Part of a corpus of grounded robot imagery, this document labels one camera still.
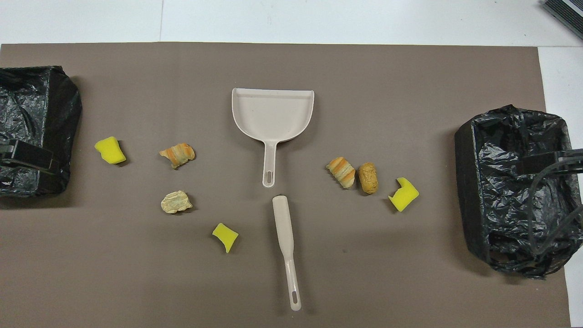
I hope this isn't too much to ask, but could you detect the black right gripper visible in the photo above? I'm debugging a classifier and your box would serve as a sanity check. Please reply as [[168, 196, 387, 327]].
[[516, 149, 583, 175]]

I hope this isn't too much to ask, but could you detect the notched yellow sponge piece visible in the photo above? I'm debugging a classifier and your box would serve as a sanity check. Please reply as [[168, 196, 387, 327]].
[[388, 177, 420, 213]]

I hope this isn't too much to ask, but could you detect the striped orange croissant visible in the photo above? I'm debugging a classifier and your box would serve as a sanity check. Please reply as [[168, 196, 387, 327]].
[[159, 143, 196, 170], [326, 156, 357, 190]]

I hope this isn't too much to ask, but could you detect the pale bread piece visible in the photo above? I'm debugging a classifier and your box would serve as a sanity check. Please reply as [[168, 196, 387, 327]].
[[160, 190, 193, 214]]

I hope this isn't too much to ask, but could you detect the brown bread roll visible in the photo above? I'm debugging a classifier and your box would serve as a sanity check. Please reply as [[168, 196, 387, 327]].
[[358, 162, 379, 195]]

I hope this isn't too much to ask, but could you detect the beige plastic dustpan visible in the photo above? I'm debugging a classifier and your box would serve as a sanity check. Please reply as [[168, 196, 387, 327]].
[[231, 88, 315, 188]]

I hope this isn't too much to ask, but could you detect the beige hand brush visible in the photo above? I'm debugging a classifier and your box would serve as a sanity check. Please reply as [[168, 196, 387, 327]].
[[272, 195, 302, 312]]

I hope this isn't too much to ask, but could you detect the black bag lined bin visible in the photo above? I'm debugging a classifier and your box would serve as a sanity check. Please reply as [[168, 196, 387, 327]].
[[454, 104, 573, 280], [0, 66, 83, 198]]

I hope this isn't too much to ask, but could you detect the dark ribbed device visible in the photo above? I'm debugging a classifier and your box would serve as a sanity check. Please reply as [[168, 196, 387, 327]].
[[541, 0, 583, 41]]

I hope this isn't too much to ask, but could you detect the brown paper table mat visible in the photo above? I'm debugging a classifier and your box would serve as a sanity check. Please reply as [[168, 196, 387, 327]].
[[0, 42, 572, 328]]

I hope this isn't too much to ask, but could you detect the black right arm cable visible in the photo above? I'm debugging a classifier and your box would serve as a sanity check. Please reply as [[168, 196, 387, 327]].
[[526, 157, 583, 256]]

